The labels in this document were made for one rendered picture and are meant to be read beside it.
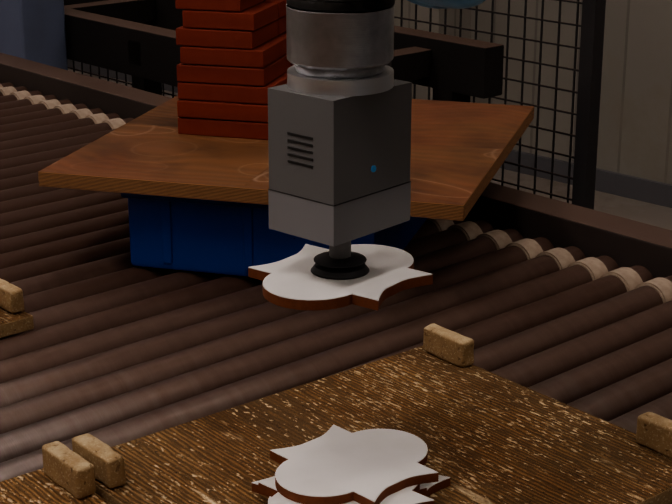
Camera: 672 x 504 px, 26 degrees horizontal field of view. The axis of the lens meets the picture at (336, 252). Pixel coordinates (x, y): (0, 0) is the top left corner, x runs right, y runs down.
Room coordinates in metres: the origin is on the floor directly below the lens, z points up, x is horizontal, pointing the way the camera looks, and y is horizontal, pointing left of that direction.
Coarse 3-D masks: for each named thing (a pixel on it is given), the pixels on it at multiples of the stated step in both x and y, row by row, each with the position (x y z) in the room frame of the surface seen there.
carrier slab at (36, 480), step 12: (12, 480) 1.06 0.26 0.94; (24, 480) 1.06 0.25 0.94; (36, 480) 1.06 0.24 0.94; (48, 480) 1.06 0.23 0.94; (0, 492) 1.04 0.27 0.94; (12, 492) 1.04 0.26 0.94; (24, 492) 1.04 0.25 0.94; (36, 492) 1.04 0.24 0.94; (48, 492) 1.04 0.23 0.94; (60, 492) 1.04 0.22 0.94
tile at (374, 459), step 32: (288, 448) 1.05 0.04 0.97; (320, 448) 1.05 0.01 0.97; (352, 448) 1.05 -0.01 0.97; (384, 448) 1.05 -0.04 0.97; (416, 448) 1.05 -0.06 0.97; (288, 480) 0.99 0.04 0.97; (320, 480) 0.99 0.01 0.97; (352, 480) 0.99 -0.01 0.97; (384, 480) 0.99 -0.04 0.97; (416, 480) 1.00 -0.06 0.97
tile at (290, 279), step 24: (264, 264) 1.02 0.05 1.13; (288, 264) 1.02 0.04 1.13; (312, 264) 1.02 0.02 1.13; (384, 264) 1.02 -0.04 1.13; (408, 264) 1.02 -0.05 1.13; (264, 288) 0.97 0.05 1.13; (288, 288) 0.97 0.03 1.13; (312, 288) 0.97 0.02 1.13; (336, 288) 0.97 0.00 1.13; (360, 288) 0.97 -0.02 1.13; (384, 288) 0.97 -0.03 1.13; (408, 288) 0.99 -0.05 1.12
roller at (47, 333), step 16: (432, 224) 1.81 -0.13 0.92; (448, 224) 1.82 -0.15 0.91; (192, 288) 1.56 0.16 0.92; (208, 288) 1.57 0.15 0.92; (224, 288) 1.58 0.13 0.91; (240, 288) 1.59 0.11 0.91; (128, 304) 1.51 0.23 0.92; (144, 304) 1.51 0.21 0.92; (160, 304) 1.52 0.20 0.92; (176, 304) 1.53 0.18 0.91; (192, 304) 1.54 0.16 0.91; (80, 320) 1.46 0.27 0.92; (96, 320) 1.46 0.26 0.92; (112, 320) 1.47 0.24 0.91; (128, 320) 1.48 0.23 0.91; (16, 336) 1.41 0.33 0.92; (32, 336) 1.41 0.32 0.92; (48, 336) 1.42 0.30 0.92; (64, 336) 1.43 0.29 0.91; (80, 336) 1.44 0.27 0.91; (0, 352) 1.38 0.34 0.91; (16, 352) 1.39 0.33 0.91
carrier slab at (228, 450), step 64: (320, 384) 1.25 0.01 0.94; (384, 384) 1.25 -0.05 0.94; (448, 384) 1.25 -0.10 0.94; (512, 384) 1.25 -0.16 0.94; (128, 448) 1.11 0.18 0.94; (192, 448) 1.11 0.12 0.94; (256, 448) 1.11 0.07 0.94; (448, 448) 1.11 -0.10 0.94; (512, 448) 1.11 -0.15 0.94; (576, 448) 1.11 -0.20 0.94; (640, 448) 1.11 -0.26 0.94
